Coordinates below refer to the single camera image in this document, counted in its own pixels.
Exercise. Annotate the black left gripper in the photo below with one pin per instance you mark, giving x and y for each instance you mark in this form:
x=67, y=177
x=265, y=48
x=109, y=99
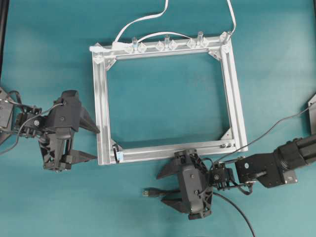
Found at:
x=59, y=127

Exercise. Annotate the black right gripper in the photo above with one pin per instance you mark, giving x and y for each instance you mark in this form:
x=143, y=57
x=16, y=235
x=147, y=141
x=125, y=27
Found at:
x=196, y=195

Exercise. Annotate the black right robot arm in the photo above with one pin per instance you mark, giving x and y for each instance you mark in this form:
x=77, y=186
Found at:
x=270, y=169

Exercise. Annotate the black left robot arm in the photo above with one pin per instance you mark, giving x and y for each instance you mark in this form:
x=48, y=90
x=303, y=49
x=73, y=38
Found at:
x=21, y=120

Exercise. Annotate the black zip tie loop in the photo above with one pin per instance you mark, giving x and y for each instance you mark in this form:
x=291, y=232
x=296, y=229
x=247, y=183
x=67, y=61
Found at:
x=118, y=155

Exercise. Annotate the metal standoff post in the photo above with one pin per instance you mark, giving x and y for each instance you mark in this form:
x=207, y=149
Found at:
x=166, y=42
x=199, y=38
x=135, y=44

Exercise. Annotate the aluminium extrusion frame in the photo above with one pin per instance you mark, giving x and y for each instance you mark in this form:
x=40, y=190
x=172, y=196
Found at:
x=156, y=102

